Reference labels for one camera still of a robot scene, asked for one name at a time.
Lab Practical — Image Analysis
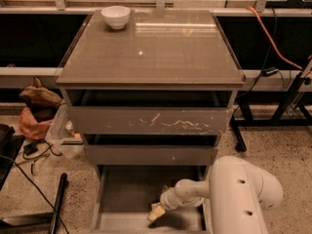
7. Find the top drawer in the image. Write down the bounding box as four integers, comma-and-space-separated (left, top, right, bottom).
66, 90, 233, 136

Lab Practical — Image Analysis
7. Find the middle drawer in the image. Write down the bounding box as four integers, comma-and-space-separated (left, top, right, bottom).
85, 135, 220, 166

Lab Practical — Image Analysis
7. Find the black power adapter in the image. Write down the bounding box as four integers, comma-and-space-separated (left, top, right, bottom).
261, 67, 279, 77

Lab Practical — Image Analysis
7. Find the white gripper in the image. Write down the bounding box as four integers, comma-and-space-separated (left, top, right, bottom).
147, 184, 178, 222

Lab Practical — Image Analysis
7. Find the black floor cable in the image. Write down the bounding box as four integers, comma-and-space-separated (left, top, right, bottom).
0, 154, 70, 234

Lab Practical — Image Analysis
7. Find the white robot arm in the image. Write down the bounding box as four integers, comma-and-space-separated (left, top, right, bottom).
147, 156, 284, 234

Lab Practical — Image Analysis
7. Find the black tray at left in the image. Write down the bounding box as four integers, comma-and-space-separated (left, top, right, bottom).
0, 124, 25, 190

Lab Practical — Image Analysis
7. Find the bottom drawer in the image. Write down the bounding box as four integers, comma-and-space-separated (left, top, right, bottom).
91, 166, 211, 234

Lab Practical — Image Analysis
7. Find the black table leg frame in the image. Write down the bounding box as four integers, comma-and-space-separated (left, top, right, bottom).
230, 60, 312, 152

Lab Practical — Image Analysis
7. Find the grey drawer cabinet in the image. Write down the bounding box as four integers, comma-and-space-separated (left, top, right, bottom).
56, 9, 246, 234

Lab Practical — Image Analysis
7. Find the clear plastic container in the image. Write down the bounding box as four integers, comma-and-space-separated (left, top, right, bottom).
45, 104, 83, 158

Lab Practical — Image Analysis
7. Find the black metal bar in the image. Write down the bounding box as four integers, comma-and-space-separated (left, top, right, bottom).
48, 173, 68, 234

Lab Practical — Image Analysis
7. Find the orange cloth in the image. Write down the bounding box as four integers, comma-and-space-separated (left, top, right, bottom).
19, 107, 54, 140

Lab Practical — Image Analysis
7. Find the small black device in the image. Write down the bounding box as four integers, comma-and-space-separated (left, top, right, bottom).
23, 142, 38, 155

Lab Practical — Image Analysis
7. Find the white ceramic bowl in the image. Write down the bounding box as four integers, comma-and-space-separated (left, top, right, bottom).
101, 6, 131, 29

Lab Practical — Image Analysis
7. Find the orange cable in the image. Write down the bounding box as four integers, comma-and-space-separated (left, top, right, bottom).
246, 5, 312, 76

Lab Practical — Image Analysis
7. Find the drawer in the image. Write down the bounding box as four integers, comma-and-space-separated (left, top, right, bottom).
85, 135, 220, 166
91, 166, 211, 234
66, 90, 233, 136

